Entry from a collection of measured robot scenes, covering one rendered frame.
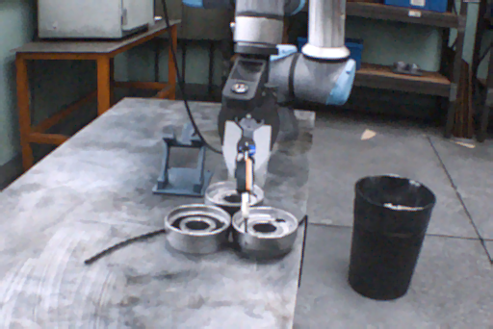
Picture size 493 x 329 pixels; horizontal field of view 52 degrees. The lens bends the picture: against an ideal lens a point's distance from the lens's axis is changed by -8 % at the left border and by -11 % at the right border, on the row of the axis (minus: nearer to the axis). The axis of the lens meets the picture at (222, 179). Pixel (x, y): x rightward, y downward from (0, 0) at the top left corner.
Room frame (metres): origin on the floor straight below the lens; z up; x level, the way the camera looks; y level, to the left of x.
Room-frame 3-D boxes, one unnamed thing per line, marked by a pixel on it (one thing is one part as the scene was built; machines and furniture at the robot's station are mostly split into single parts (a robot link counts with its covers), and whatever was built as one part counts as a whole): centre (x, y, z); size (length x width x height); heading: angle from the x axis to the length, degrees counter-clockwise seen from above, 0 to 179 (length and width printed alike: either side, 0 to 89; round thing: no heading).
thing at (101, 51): (3.55, 0.79, 0.39); 1.50 x 0.62 x 0.78; 170
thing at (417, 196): (1.89, -0.68, 0.21); 0.34 x 0.34 x 0.43
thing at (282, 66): (1.37, -0.12, 0.97); 0.13 x 0.12 x 0.14; 67
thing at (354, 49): (4.42, -0.85, 0.56); 0.52 x 0.38 x 0.22; 77
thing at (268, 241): (0.79, -0.07, 0.82); 0.10 x 0.10 x 0.04
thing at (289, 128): (1.38, -0.12, 0.85); 0.15 x 0.15 x 0.10
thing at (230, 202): (0.89, -0.02, 0.82); 0.10 x 0.10 x 0.04
